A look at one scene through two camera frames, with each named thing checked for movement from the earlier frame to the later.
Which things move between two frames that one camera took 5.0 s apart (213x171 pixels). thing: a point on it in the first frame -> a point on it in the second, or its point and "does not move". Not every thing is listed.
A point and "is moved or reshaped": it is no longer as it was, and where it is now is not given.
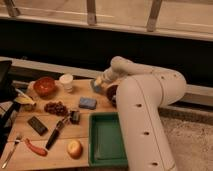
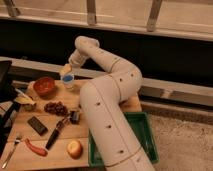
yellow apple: x=74 y=149 does not move
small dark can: x=74 y=117 does not move
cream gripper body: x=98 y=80 -> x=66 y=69
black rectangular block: x=37 y=125 does not move
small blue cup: x=97 y=88 is moved or reshaped
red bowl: x=45 y=87 does not move
